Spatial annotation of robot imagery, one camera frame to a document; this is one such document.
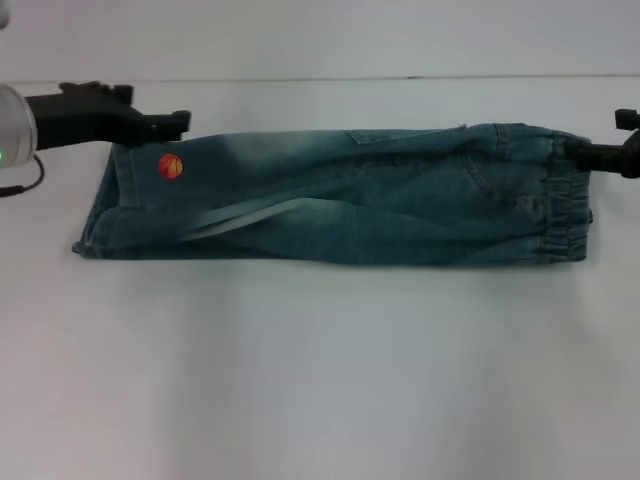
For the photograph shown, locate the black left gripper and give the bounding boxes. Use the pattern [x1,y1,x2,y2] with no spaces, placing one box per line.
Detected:
[24,80,193,152]

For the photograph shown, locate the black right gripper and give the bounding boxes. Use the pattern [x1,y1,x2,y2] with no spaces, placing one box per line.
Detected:
[563,106,640,180]

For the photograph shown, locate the blue denim shorts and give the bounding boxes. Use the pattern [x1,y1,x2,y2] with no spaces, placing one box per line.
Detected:
[69,121,596,269]

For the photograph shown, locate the thin black cable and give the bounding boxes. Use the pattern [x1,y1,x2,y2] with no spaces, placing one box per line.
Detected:
[0,153,47,202]

